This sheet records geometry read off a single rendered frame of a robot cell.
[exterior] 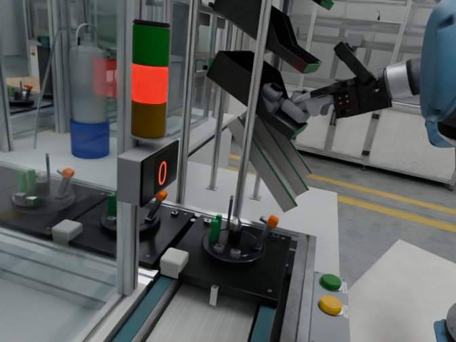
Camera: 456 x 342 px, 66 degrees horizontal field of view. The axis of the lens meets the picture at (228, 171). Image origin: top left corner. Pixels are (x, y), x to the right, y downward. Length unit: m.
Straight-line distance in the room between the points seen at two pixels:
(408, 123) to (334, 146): 0.89
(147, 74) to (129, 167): 0.13
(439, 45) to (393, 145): 4.37
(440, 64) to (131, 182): 0.38
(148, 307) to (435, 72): 0.56
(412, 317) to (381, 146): 3.87
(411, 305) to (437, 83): 0.71
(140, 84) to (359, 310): 0.69
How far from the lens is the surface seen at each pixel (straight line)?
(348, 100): 0.85
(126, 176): 0.51
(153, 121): 0.51
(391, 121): 4.67
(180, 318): 0.71
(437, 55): 0.37
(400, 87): 0.82
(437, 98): 0.38
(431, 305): 1.04
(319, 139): 4.76
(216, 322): 0.70
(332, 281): 0.77
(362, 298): 0.96
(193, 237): 0.82
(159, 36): 0.50
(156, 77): 0.50
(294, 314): 0.69
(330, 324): 0.70
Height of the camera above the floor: 1.41
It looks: 21 degrees down
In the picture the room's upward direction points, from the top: 7 degrees clockwise
